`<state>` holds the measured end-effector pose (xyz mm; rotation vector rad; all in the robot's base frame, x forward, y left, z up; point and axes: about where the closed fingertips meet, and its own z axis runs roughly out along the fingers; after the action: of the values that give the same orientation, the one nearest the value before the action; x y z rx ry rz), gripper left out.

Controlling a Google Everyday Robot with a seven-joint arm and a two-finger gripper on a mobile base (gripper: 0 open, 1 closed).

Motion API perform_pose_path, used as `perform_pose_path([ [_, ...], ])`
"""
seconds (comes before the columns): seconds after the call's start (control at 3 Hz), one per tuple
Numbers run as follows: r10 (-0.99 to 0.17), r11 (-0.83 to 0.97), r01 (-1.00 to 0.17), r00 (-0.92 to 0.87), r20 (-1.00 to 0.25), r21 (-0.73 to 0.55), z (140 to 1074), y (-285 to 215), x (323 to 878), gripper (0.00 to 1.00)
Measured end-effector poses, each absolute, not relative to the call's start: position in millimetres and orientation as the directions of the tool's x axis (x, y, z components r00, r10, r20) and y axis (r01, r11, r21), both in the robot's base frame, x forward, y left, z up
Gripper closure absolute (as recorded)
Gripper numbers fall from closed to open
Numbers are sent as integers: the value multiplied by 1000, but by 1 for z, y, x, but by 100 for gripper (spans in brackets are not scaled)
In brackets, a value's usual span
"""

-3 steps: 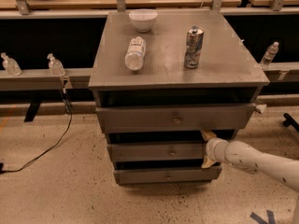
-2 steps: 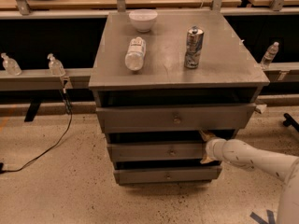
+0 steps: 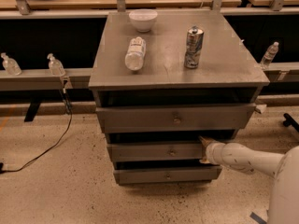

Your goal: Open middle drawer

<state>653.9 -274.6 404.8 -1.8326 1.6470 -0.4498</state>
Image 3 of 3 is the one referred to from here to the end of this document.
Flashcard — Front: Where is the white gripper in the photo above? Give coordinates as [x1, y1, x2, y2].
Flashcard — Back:
[199, 136, 225, 164]

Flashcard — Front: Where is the grey drawer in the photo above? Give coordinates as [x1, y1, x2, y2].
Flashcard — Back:
[96, 104, 255, 133]
[114, 166, 222, 185]
[107, 140, 206, 162]

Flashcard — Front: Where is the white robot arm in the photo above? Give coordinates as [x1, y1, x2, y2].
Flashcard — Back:
[199, 136, 299, 224]

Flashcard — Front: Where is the grey bottom drawer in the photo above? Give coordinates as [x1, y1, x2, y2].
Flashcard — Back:
[114, 166, 222, 185]

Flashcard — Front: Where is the grey top drawer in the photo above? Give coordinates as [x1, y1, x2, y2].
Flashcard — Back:
[96, 104, 255, 133]

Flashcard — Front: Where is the grey drawer cabinet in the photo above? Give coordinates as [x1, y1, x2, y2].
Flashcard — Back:
[89, 10, 269, 172]

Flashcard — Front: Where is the black chair base leg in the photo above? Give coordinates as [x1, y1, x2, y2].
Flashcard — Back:
[283, 113, 299, 132]

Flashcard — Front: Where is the silver patterned drink can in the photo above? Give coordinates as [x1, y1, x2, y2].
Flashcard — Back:
[184, 26, 204, 69]

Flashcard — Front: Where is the lying clear plastic bottle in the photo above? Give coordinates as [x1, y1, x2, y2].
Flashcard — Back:
[125, 36, 146, 71]

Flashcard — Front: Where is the white bowl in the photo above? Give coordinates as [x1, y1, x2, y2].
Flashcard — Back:
[129, 9, 158, 33]

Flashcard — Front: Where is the clear pump bottle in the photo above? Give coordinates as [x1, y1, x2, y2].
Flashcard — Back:
[1, 52, 21, 76]
[47, 53, 65, 77]

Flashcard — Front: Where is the far left clear pump bottle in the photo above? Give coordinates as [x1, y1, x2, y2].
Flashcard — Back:
[1, 52, 21, 76]

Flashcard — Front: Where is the black floor cable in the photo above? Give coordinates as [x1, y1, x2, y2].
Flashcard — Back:
[0, 87, 74, 175]

